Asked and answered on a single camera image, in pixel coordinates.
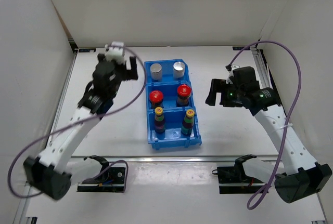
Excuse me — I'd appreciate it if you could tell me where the black corner label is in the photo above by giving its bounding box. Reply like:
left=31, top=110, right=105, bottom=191
left=78, top=48, right=96, bottom=53

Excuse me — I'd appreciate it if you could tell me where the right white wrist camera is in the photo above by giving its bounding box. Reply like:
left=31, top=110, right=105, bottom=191
left=226, top=64, right=240, bottom=84

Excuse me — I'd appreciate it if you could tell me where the yellow-capped sauce bottle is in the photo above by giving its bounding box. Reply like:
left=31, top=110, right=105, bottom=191
left=154, top=107, right=165, bottom=133

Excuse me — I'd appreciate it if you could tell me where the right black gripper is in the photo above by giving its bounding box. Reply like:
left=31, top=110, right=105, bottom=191
left=205, top=79, right=244, bottom=108

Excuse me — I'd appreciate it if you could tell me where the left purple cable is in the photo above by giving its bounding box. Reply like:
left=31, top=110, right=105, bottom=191
left=7, top=47, right=147, bottom=198

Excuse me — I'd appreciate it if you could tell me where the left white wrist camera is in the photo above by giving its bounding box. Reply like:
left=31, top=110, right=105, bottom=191
left=105, top=42, right=125, bottom=64

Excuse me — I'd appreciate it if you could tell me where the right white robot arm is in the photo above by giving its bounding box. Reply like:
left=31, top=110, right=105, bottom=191
left=206, top=65, right=332, bottom=203

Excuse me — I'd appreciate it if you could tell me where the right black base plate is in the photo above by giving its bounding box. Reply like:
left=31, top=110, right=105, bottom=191
left=212, top=166, right=264, bottom=194

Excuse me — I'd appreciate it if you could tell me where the silver-capped white shaker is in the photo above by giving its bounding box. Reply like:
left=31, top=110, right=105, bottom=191
left=150, top=63, right=162, bottom=81
left=173, top=61, right=186, bottom=80

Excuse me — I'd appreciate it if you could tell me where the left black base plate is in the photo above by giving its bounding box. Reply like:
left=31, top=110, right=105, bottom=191
left=76, top=155, right=129, bottom=193

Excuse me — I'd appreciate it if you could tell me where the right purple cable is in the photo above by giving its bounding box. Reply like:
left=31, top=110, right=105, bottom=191
left=230, top=41, right=302, bottom=210

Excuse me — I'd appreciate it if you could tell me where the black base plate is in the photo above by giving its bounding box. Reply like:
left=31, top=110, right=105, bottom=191
left=76, top=155, right=129, bottom=193
left=212, top=166, right=264, bottom=194

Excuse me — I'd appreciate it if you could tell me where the blue three-compartment plastic bin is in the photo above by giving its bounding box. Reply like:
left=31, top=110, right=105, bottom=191
left=144, top=59, right=202, bottom=150

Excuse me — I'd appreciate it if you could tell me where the purple cable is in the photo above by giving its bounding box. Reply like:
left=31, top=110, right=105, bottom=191
left=230, top=41, right=302, bottom=210
left=7, top=47, right=147, bottom=198

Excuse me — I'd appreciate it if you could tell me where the aluminium frame rail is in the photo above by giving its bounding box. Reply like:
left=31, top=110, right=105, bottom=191
left=67, top=155, right=277, bottom=163

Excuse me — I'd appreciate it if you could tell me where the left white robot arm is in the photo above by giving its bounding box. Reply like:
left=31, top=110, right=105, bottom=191
left=23, top=54, right=138, bottom=201

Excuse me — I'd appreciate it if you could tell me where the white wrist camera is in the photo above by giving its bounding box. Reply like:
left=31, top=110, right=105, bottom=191
left=105, top=42, right=125, bottom=64
left=226, top=64, right=240, bottom=84

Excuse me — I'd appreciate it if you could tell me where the red-lidded sauce jar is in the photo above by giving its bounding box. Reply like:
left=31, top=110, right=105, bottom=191
left=176, top=84, right=191, bottom=107
left=149, top=90, right=164, bottom=109

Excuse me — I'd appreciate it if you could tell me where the green-labelled sauce bottle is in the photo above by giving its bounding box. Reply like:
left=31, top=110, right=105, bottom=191
left=181, top=109, right=195, bottom=136

